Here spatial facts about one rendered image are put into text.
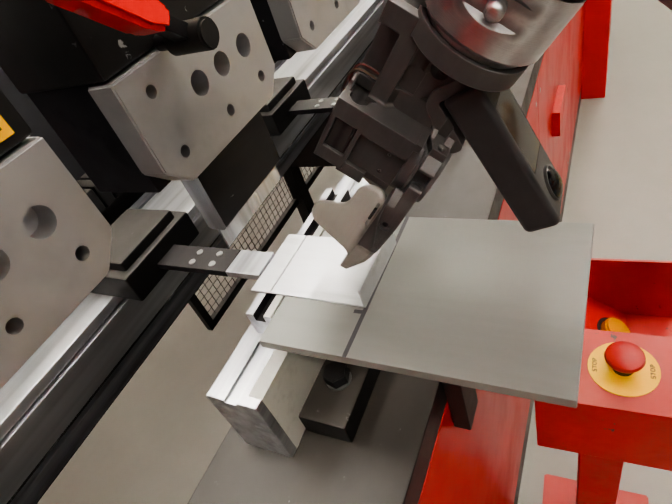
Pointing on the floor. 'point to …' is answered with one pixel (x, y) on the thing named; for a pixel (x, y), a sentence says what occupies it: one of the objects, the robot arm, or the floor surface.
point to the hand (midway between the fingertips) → (369, 237)
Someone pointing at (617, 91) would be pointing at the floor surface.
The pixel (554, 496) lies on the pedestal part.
